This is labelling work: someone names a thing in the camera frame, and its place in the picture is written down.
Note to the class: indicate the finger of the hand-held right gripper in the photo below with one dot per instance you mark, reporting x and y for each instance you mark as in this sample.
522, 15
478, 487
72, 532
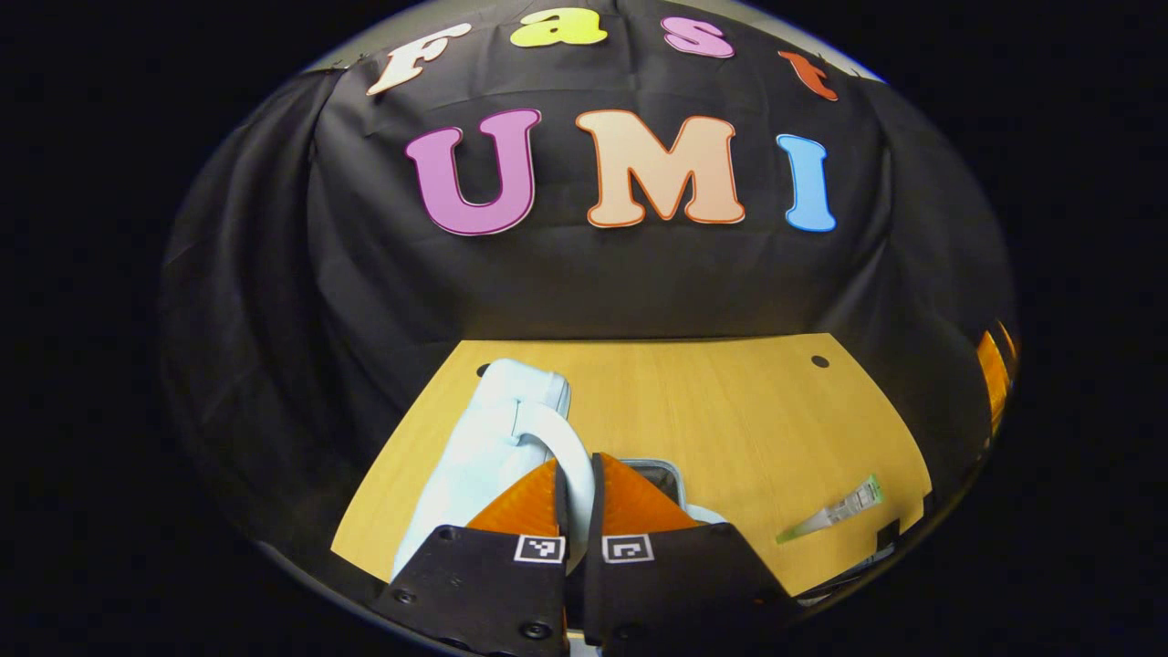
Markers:
993, 383
1008, 338

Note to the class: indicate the black backdrop cloth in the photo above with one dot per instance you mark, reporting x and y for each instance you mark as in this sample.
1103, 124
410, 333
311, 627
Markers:
584, 283

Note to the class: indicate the green white skin care tube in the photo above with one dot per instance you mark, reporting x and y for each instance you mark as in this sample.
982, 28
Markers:
835, 513

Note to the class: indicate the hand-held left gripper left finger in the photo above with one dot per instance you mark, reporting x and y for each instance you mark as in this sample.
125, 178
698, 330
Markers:
559, 511

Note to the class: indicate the black flat device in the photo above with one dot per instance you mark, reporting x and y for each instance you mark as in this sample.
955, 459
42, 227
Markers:
887, 534

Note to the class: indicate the light blue suitcase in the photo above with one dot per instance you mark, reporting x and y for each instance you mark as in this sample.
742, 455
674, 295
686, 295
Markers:
484, 438

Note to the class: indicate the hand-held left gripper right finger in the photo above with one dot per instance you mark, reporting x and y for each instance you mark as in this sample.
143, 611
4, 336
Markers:
595, 511

